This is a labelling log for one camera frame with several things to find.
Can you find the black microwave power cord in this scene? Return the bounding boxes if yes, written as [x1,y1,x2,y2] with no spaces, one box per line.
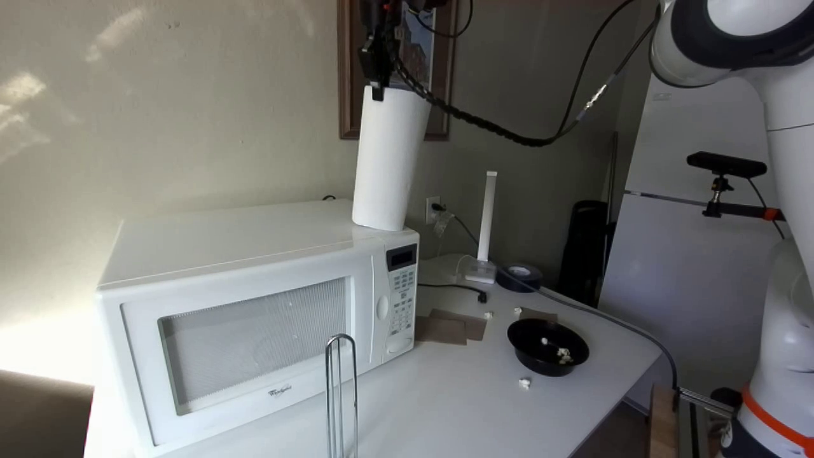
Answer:
[418,279,490,306]

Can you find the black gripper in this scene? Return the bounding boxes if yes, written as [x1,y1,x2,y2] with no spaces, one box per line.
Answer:
[354,0,410,102]

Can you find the black plastic bowl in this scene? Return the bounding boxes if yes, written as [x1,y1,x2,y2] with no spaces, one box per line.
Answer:
[507,315,591,378]

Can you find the white refrigerator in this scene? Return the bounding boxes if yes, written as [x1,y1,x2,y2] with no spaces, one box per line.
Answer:
[595,72,785,401]

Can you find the black tape roll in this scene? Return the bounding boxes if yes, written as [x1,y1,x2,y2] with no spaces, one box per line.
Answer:
[493,261,546,296]

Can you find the wire paper towel holder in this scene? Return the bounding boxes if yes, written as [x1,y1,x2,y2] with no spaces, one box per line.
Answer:
[324,331,361,458]

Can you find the white microwave oven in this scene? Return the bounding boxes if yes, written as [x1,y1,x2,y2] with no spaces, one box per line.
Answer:
[97,198,423,453]

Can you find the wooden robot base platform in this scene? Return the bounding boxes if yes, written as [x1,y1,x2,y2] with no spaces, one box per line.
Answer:
[645,383,732,458]

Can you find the brown framed picture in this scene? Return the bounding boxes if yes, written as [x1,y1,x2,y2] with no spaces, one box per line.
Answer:
[336,0,462,143]

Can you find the white paper towel holder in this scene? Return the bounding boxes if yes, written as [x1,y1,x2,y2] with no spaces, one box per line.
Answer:
[423,168,503,287]

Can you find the black tower appliance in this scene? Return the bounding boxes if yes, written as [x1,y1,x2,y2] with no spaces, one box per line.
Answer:
[554,198,610,308]

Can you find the small brown cardboard piece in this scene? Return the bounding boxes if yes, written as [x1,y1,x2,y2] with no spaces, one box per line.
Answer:
[415,312,469,345]
[427,306,490,343]

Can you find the black camera on tripod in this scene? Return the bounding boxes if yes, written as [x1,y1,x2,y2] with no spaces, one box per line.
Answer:
[624,149,788,224]

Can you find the white wall outlet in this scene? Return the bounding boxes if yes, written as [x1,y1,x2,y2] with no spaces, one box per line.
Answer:
[423,196,448,226]

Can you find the white tissue roll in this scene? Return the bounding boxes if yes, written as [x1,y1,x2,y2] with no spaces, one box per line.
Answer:
[348,84,433,233]

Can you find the thick black power cable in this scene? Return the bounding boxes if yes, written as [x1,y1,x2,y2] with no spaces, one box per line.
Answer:
[532,284,684,401]

